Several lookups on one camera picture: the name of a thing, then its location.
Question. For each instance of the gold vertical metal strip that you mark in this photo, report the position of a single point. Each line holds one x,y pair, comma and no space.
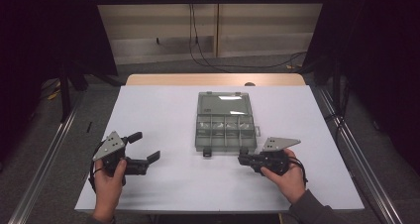
217,29

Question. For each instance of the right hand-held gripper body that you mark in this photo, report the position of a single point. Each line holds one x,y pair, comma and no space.
274,163

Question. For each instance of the person's right hand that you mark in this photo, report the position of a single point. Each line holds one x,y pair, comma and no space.
292,182

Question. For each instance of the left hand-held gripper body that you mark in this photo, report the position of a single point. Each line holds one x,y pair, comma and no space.
115,158

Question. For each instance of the black horizontal frame bar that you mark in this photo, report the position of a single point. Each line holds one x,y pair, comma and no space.
211,0

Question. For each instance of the black curtain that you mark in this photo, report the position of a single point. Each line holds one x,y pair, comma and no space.
379,52
39,35

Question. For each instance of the person's left hand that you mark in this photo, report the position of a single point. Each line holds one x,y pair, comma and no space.
109,191

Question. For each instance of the small black stick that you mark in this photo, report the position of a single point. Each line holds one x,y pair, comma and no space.
89,127

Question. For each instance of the black stand post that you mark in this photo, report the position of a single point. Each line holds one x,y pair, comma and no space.
65,95
336,88

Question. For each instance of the smoky clear plastic compartment box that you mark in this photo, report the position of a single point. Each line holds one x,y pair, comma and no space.
225,141

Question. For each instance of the aluminium frame rail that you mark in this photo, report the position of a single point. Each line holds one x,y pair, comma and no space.
369,184
43,164

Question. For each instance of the yellow floor tape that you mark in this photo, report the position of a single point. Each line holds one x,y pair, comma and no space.
54,93
292,66

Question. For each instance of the heap of small pale parts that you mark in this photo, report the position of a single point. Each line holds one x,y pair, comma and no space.
218,126
246,125
204,125

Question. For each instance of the white table cover sheet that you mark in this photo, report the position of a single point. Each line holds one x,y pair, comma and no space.
171,118

